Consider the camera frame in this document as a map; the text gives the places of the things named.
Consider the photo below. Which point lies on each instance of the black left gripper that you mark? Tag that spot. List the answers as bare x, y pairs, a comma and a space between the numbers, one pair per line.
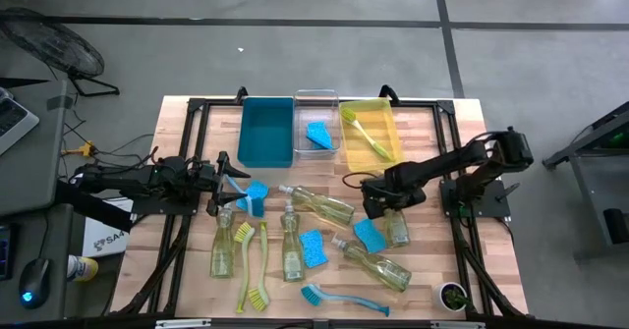
204, 181

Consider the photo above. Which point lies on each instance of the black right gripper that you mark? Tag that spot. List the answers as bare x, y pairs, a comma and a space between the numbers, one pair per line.
398, 191

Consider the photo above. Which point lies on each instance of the yellow-green soap bottle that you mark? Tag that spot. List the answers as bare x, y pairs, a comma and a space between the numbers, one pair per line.
293, 255
329, 208
223, 250
397, 231
378, 267

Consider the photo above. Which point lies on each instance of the yellow translucent bin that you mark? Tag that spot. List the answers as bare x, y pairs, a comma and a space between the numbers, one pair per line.
378, 123

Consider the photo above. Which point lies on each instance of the blue dish brush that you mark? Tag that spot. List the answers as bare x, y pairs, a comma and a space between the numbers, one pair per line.
310, 294
237, 185

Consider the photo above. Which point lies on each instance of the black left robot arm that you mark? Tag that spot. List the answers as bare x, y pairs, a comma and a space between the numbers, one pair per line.
123, 179

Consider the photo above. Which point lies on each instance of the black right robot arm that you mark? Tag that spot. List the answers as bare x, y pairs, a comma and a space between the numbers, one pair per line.
442, 164

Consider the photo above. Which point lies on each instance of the blue plastic bin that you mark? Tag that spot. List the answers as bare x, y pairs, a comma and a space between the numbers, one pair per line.
265, 132

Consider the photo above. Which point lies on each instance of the clear plastic bin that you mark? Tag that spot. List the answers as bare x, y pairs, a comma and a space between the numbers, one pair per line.
317, 108

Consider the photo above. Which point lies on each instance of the small white potted plant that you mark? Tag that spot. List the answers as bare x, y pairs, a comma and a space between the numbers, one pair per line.
449, 297

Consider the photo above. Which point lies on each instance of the white cardboard box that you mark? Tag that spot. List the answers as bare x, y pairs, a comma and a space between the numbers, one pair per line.
103, 235

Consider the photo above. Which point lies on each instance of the white yellow bottle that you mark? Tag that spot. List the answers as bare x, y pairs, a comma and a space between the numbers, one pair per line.
83, 268

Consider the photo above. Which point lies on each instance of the dark grey side desk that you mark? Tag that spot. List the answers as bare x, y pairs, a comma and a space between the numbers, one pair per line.
54, 235

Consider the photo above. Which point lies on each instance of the black metal cart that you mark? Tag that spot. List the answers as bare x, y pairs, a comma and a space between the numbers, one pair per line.
589, 142

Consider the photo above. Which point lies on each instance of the black computer mouse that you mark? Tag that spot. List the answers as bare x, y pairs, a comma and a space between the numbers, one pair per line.
34, 280

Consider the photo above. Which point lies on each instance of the grey laptop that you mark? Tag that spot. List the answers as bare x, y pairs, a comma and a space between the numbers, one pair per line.
15, 120

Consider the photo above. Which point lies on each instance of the black floor fan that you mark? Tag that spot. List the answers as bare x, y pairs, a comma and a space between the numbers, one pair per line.
54, 44

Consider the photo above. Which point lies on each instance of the dark keyboard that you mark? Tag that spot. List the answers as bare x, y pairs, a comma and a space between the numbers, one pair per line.
5, 250

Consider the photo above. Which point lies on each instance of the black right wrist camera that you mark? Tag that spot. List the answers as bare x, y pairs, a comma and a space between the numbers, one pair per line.
378, 210

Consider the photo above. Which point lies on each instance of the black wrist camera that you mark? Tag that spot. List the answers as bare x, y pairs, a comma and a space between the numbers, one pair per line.
174, 167
378, 210

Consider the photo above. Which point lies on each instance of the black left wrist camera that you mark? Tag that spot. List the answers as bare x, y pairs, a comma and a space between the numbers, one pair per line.
174, 167

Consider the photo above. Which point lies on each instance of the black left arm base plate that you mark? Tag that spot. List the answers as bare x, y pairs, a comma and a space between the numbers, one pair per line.
162, 208

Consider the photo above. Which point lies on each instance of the black aluminium table frame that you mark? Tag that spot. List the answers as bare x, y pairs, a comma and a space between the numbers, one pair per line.
221, 101

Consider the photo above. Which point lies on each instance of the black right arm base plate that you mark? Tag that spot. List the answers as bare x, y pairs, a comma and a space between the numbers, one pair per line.
491, 203

